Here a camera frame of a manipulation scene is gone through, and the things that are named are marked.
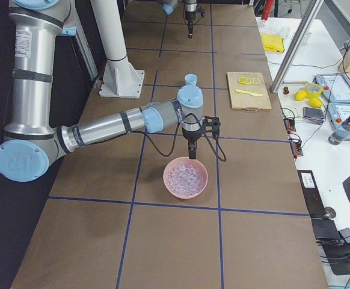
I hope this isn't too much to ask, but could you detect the yellow cloth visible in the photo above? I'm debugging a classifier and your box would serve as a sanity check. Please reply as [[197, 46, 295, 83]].
[[260, 33, 285, 52]]

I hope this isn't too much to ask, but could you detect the far teach pendant tablet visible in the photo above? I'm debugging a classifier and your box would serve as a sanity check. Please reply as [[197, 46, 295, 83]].
[[315, 73, 350, 103]]

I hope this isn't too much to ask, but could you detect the bamboo cutting board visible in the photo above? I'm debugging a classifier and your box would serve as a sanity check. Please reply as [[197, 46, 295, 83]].
[[227, 72, 272, 111]]

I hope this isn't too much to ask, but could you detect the red black connector module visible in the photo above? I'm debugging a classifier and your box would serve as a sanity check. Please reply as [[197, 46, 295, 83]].
[[283, 117, 296, 134]]

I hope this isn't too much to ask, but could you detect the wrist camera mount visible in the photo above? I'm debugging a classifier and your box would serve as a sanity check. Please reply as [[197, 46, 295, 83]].
[[201, 116, 221, 140]]

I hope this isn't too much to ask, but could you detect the near teach pendant tablet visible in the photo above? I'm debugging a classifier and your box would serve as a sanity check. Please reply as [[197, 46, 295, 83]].
[[328, 103, 350, 141]]

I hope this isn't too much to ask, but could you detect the light blue plastic cup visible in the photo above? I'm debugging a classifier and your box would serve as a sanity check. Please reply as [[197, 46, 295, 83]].
[[184, 73, 198, 86]]

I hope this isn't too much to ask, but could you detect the clear plastic bag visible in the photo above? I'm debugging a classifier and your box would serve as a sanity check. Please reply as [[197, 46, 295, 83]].
[[257, 20, 290, 38]]

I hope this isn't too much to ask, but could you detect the whole yellow lemon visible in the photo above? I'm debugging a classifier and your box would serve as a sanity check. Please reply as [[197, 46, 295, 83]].
[[308, 97, 323, 108], [294, 90, 307, 101]]

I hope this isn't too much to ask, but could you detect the grey purple pouch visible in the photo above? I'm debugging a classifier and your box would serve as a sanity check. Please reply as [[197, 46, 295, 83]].
[[303, 107, 325, 125]]

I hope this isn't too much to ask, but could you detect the yellow plastic knife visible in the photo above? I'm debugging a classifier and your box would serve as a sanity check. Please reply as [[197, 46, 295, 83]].
[[235, 89, 263, 97]]

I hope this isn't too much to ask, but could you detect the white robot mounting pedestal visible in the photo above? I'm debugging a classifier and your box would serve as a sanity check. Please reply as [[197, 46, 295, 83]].
[[91, 0, 145, 99]]

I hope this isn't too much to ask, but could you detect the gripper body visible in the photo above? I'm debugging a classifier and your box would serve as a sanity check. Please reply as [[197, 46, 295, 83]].
[[185, 10, 196, 23], [182, 129, 201, 150]]

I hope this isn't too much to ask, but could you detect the teach pendant tablet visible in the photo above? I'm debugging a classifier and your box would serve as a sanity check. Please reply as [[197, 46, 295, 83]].
[[315, 73, 350, 103], [328, 103, 350, 141]]

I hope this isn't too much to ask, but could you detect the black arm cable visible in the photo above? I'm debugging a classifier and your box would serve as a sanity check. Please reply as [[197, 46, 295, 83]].
[[132, 113, 227, 163]]

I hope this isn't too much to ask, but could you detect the aluminium frame post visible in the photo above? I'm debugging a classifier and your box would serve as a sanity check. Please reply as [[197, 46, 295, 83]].
[[270, 0, 324, 93]]

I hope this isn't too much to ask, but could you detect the pink bowl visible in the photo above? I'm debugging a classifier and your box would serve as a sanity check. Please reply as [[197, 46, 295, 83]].
[[162, 157, 209, 199]]

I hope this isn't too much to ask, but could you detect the yellow tape roll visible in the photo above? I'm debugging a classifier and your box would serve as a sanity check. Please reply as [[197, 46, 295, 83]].
[[304, 83, 322, 99]]

